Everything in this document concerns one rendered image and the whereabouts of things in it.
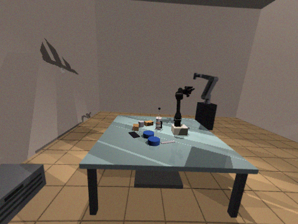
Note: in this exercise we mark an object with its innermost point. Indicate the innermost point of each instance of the blue cylinder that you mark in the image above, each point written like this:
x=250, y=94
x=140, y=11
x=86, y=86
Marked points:
x=148, y=133
x=153, y=141

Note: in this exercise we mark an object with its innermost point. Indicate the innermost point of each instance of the orange rectangular block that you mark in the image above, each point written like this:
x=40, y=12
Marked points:
x=148, y=123
x=136, y=127

